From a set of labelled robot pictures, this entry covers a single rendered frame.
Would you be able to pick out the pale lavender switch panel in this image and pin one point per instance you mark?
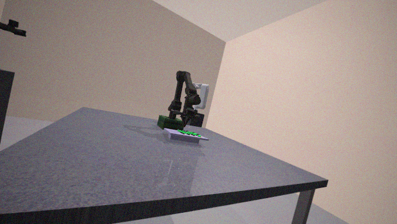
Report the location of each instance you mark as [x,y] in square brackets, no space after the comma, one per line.
[187,136]

